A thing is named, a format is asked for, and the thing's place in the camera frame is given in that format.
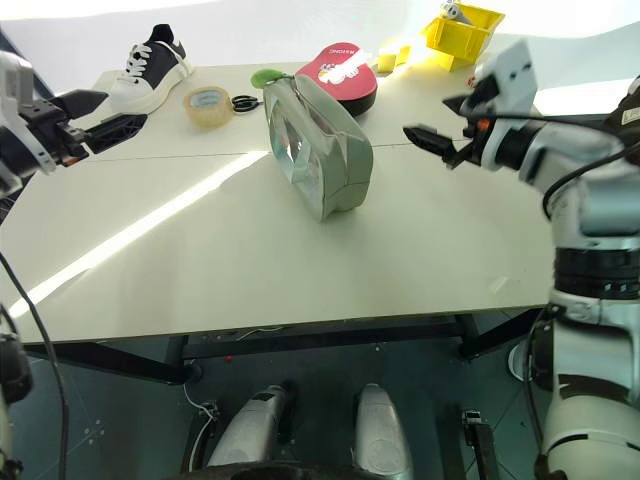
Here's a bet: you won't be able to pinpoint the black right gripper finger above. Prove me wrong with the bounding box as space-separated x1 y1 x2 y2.
402 123 459 167
442 94 472 119

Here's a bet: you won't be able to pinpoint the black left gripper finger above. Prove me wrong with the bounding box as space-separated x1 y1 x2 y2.
58 89 110 122
81 113 149 155

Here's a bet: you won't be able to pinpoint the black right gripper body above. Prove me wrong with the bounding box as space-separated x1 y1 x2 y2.
446 74 497 171

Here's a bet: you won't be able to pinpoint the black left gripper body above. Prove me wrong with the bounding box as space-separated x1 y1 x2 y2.
19 97 92 174

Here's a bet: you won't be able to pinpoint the green transparent pouch bag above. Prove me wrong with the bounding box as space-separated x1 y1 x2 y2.
261 77 376 223

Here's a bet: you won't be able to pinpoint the black and white sneaker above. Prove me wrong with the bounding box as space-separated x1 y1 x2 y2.
108 24 195 114

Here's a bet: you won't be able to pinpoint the yellow plastic bin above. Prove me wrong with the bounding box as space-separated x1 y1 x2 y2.
418 0 506 74

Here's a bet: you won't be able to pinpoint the small yellow block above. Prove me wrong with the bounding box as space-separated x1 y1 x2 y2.
376 38 415 76

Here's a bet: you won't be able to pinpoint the grey item in bin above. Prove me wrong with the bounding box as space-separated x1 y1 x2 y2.
443 0 472 24

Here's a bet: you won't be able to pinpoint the clear packing tape roll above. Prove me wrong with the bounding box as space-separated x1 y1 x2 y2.
182 85 236 132

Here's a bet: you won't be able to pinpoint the red heart-shaped box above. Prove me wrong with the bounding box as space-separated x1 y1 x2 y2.
294 42 381 118

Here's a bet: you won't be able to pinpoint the black scissors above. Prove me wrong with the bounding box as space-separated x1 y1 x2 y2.
230 94 264 114

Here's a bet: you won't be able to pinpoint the silver right robot leg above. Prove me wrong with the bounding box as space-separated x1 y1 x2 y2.
351 383 415 480

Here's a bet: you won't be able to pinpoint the silver robot leg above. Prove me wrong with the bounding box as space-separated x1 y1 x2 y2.
206 381 297 472
351 383 415 480

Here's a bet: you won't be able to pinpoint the silver left robot leg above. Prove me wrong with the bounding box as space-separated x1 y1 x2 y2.
206 381 297 472

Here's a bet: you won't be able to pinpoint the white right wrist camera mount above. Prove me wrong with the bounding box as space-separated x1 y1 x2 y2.
473 38 540 170

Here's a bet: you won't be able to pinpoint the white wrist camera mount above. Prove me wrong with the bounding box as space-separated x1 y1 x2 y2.
0 51 55 195
473 38 540 170

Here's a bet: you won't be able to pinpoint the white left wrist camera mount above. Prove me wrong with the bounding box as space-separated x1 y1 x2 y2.
0 51 55 195

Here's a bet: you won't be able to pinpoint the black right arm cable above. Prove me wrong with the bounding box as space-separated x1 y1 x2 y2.
477 110 640 222

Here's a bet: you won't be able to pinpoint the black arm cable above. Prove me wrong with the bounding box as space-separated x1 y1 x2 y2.
477 110 640 222
0 251 70 480

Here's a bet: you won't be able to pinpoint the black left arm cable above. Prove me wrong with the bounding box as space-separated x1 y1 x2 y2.
0 251 70 480

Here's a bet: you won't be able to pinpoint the black metal table frame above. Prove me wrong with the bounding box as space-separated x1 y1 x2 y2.
22 305 529 387

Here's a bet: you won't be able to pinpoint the thin white wire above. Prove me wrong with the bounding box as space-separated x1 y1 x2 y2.
182 325 286 454

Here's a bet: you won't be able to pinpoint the black floor bracket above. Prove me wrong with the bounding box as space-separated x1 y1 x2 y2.
185 398 222 469
460 408 503 480

